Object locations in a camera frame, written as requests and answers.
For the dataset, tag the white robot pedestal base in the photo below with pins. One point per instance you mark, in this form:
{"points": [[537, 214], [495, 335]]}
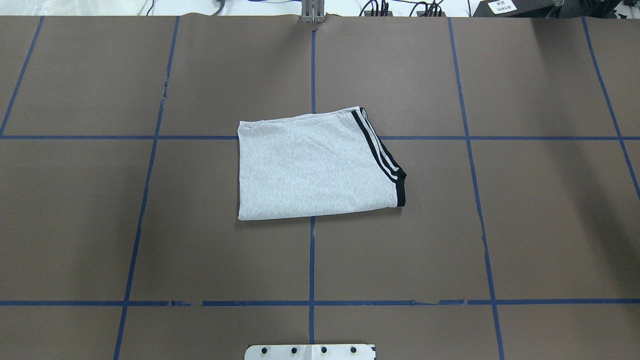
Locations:
{"points": [[358, 351]]}

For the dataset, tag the grey cartoon print t-shirt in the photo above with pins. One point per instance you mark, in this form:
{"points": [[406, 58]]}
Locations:
{"points": [[312, 165]]}

